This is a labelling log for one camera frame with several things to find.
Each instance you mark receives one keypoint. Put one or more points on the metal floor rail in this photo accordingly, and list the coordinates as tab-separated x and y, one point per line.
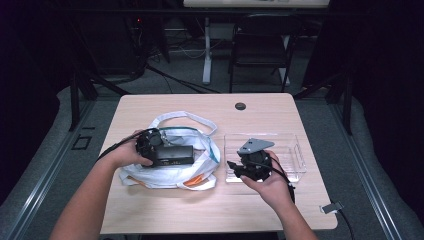
366	180
43	180

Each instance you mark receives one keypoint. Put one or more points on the black rectangular box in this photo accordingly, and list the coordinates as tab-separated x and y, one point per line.
176	155

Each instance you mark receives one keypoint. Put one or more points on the round table grommet hole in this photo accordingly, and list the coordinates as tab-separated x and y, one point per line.
240	106

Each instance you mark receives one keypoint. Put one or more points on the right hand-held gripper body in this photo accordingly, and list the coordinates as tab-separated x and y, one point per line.
258	165

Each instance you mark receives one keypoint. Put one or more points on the person's left hand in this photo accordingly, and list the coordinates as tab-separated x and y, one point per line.
128	153

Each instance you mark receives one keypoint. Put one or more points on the white tote bag teal patches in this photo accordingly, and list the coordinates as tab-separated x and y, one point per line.
186	171

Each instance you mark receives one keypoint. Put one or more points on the black metal stand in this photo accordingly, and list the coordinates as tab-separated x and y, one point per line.
348	106
75	100

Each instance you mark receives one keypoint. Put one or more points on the metal table clamp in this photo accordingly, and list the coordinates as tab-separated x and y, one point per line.
330	207

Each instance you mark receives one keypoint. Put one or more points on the black folding chair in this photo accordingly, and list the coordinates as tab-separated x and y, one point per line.
260	50

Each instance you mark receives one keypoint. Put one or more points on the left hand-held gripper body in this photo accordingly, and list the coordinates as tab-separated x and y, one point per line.
148	146

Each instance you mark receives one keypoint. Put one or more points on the person's right hand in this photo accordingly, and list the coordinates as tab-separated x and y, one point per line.
276	188

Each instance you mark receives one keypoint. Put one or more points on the dark equipment cabinet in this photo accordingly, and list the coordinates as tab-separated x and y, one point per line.
116	43

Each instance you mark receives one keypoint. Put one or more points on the clear plastic container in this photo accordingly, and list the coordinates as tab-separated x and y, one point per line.
290	160

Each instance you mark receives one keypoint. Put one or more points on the white desk leg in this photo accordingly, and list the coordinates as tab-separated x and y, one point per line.
207	60
286	73

